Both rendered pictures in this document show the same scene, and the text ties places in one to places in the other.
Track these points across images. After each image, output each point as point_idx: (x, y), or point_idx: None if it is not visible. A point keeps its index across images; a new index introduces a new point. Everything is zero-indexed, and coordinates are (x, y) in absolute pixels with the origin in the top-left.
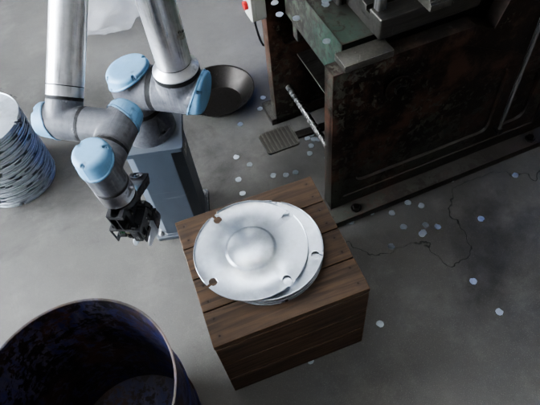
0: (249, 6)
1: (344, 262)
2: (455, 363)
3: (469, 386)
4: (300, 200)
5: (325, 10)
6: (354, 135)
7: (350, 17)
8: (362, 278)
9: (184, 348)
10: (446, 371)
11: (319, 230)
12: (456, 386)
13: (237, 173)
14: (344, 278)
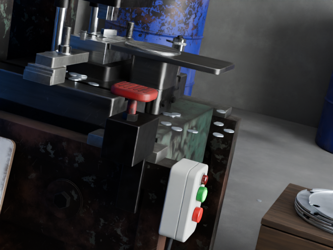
0: (199, 205)
1: (292, 192)
2: (221, 242)
3: (226, 235)
4: (287, 216)
5: (184, 114)
6: None
7: (174, 105)
8: (289, 185)
9: None
10: (231, 244)
11: (298, 192)
12: (233, 239)
13: None
14: (301, 190)
